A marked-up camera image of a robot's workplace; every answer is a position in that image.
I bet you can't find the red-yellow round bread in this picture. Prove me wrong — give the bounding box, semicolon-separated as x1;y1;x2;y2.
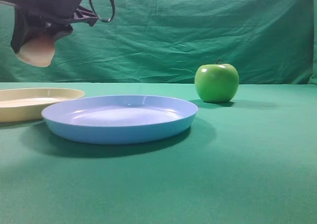
16;34;55;67

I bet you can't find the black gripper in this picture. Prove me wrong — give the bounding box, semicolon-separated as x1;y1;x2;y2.
0;0;98;54

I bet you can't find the green apple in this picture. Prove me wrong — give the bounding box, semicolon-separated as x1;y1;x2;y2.
194;60;240;103

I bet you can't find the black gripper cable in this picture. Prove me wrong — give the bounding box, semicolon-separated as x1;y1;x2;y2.
88;0;116;23

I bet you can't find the yellow plastic plate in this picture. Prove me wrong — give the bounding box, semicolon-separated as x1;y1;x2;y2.
0;88;85;122

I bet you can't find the blue plastic plate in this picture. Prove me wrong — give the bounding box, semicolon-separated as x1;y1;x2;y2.
42;95;198;145

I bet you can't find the green backdrop cloth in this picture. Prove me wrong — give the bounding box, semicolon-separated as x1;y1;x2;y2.
0;0;317;84

